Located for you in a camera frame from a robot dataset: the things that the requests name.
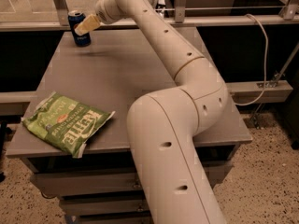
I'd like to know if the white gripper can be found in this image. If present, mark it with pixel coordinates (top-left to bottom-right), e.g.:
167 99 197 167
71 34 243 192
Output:
75 0 124 35

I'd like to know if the blue pepsi can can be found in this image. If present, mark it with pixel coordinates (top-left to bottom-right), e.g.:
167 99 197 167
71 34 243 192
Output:
68 10 91 47

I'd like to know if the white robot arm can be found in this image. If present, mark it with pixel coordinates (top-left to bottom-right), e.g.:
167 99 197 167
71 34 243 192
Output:
76 0 229 224

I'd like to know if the green jalapeno chip bag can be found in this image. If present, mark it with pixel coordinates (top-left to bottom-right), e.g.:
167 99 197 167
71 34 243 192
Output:
22 91 115 159

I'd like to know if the grey drawer cabinet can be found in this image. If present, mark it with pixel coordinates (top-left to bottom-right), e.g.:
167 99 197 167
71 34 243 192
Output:
7 30 250 224

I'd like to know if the top drawer with knob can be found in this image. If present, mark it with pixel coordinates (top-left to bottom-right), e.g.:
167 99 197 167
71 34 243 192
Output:
30 161 234 198

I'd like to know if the drawer with knob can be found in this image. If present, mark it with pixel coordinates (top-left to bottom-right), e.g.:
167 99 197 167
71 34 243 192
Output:
30 161 234 198
60 196 149 216

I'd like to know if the middle drawer with knob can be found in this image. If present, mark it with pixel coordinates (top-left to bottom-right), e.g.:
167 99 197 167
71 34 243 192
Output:
60 196 149 216

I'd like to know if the bottom drawer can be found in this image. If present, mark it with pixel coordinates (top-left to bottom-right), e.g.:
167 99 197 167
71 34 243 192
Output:
77 211 153 224

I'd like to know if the white cable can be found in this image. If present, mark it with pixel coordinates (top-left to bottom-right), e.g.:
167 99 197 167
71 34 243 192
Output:
234 13 269 107

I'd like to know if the metal railing frame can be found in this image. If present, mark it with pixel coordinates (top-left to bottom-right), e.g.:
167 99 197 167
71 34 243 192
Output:
0 0 299 32

